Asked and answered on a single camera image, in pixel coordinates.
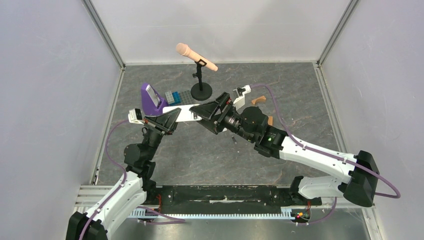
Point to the grey lego baseplate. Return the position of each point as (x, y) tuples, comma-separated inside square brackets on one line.
[(186, 98)]

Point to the small wooden block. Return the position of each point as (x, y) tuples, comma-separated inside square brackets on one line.
[(259, 100), (270, 120)]

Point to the pink microphone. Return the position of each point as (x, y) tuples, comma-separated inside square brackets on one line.
[(184, 50)]

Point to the white cable duct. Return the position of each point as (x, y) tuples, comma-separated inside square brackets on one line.
[(284, 214)]

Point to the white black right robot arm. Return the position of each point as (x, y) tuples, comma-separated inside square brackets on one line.
[(351, 176)]

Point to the purple holder stand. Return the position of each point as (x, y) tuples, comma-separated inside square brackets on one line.
[(152, 103)]

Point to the grey lego brick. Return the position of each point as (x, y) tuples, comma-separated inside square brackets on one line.
[(169, 97)]

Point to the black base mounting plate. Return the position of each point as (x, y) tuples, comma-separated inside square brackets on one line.
[(226, 199)]

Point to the white remote control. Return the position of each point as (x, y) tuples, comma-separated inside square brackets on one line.
[(185, 114)]

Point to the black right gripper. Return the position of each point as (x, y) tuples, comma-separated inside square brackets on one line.
[(220, 111)]

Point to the black microphone stand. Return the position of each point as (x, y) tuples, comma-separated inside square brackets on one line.
[(200, 91)]

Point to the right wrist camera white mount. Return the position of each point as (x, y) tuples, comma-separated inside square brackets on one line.
[(240, 94)]

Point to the blue lego brick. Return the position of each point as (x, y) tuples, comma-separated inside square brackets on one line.
[(176, 99)]

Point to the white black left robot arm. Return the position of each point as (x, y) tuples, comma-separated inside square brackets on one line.
[(133, 188)]

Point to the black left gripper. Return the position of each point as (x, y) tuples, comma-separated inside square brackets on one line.
[(164, 124)]

